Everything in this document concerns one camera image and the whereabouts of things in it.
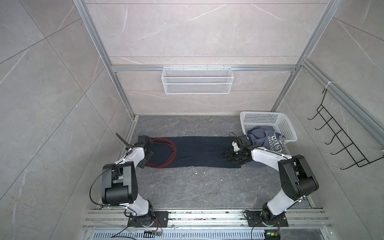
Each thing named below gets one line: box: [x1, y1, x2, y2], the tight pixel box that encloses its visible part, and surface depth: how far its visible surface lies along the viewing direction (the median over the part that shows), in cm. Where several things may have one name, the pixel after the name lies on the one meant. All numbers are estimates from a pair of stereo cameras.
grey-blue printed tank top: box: [247, 126, 286, 155], surface depth 92 cm
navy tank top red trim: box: [144, 136, 242, 168], surface depth 97 cm
